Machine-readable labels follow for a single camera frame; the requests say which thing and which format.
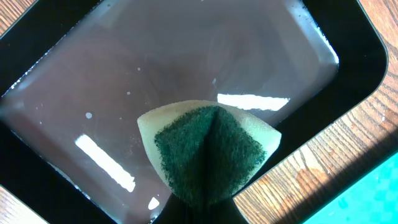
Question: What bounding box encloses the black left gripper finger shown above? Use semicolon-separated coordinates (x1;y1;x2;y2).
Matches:
152;194;248;224

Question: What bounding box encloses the green and yellow sponge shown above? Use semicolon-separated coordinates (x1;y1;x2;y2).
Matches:
137;100;282;210

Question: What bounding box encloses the black water tray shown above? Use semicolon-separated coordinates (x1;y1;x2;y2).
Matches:
1;0;388;223

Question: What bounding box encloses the blue plastic tray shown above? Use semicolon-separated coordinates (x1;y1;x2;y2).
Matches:
304;154;397;224

